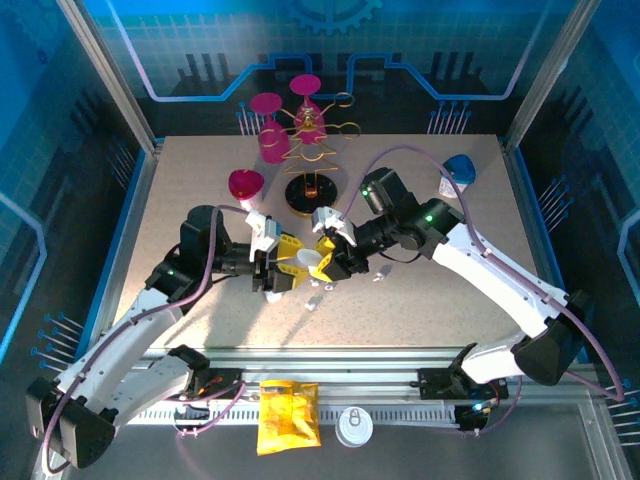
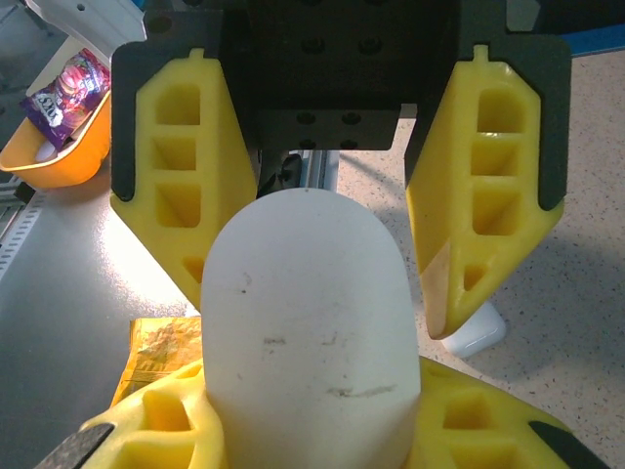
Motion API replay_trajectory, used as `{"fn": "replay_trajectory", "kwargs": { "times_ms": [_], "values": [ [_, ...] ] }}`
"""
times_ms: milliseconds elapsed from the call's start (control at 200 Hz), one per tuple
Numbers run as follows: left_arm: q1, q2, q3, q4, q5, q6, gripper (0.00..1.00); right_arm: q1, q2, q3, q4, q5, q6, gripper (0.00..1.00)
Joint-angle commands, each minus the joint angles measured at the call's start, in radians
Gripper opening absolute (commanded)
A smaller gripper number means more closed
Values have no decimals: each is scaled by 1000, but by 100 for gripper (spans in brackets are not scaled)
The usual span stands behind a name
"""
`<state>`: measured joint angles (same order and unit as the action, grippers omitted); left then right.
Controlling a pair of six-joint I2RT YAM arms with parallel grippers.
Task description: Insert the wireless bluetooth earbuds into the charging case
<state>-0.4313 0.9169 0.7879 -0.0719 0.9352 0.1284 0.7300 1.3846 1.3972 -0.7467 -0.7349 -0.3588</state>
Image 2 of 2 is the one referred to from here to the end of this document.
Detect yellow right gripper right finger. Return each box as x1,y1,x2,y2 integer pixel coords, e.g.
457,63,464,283
403,358,612,469

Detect white earbud charging case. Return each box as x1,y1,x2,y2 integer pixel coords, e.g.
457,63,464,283
200,189,422,469

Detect small silver screw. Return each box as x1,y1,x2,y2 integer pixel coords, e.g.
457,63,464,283
441,300,508,358

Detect purple snack bag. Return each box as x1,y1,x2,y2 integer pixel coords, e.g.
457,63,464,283
19,47,112,152

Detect white slotted cable duct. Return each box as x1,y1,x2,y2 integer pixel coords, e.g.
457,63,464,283
0,188,48,279

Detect orange plastic bin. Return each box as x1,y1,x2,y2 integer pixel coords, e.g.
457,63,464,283
0,87,112,190

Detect yellow snack bag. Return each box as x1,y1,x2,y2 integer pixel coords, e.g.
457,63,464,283
110,316,204,409

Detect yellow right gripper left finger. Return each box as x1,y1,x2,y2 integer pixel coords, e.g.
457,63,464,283
33,361,231,469

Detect aluminium extrusion rail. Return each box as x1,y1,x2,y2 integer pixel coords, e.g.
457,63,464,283
292,149,341,192

